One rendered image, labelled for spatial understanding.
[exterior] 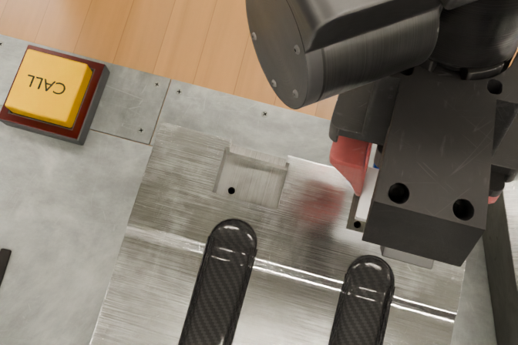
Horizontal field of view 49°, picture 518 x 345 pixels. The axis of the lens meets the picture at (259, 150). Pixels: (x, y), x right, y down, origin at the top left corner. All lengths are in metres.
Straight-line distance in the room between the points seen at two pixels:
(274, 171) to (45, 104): 0.22
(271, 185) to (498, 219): 0.20
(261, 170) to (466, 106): 0.25
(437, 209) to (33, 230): 0.41
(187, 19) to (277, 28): 0.38
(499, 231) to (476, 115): 0.28
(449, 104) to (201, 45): 0.37
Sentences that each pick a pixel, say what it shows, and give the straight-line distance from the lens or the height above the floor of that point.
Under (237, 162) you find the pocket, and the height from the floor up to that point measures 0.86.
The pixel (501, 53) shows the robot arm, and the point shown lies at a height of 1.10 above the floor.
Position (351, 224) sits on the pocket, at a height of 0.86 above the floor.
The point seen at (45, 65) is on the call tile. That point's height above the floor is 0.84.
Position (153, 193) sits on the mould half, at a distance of 0.45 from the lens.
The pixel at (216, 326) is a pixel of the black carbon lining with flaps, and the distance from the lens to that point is 0.45.
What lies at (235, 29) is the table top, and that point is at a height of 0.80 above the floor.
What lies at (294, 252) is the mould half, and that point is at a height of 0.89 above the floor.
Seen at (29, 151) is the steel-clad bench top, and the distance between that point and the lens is 0.58.
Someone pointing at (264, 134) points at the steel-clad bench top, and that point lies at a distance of 0.55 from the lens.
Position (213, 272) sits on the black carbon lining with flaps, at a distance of 0.45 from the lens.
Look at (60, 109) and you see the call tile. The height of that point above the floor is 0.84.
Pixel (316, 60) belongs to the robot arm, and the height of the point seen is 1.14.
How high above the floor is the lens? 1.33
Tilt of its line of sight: 75 degrees down
